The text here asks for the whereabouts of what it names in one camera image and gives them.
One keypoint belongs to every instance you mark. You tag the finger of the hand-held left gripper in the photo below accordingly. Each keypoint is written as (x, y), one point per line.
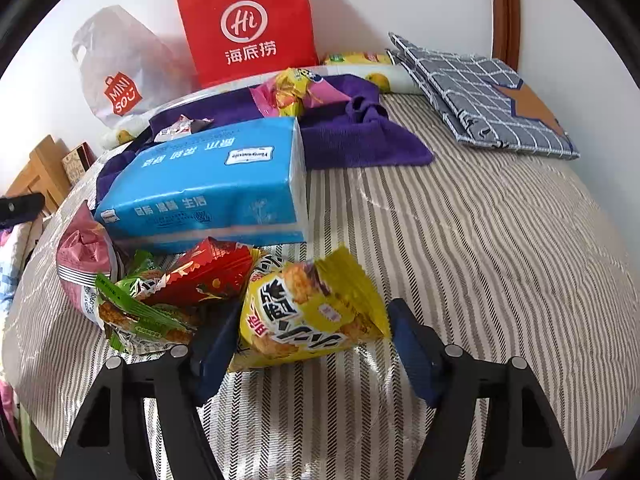
(20, 209)

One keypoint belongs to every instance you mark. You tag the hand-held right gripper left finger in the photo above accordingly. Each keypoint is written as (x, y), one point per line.
(216, 355)

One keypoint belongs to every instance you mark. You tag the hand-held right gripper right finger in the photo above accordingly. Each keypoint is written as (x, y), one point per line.
(416, 355)

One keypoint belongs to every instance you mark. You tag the pink silver-banded snack packet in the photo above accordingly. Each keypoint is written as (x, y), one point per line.
(82, 260)

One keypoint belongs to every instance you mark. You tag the yellow snack packet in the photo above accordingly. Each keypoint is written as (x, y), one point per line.
(305, 310)

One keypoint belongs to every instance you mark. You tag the brown cardboard boxes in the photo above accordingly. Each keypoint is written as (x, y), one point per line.
(35, 170)

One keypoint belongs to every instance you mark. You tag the colourful cloth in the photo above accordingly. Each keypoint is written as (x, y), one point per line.
(9, 280)

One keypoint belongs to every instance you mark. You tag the printed cardboard box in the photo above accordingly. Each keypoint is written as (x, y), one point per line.
(77, 160)

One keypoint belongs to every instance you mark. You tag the red snack packet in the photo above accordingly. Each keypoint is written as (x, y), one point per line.
(205, 275)

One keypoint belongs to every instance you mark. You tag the green snack packet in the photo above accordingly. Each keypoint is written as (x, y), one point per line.
(140, 315)

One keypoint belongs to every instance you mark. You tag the striped bed cover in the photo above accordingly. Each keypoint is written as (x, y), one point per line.
(475, 260)

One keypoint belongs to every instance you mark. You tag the blue tissue pack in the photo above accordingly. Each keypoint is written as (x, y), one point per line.
(210, 185)

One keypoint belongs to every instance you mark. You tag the white plastic shopping bag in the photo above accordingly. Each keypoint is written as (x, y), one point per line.
(117, 65)

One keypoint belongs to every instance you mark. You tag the small white snack packet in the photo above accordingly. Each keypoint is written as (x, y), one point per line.
(175, 127)

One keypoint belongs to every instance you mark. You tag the purple towel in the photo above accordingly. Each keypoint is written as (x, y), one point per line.
(350, 130)

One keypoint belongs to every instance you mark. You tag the grey checked cloth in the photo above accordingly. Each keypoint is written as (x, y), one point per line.
(480, 95)

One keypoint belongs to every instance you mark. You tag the pile of colourful snack packets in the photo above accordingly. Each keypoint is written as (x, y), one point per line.
(285, 92)

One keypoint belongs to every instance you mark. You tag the red paper bag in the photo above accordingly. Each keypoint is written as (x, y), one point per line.
(250, 25)

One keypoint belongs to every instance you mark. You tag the wooden headboard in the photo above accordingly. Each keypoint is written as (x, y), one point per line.
(506, 15)

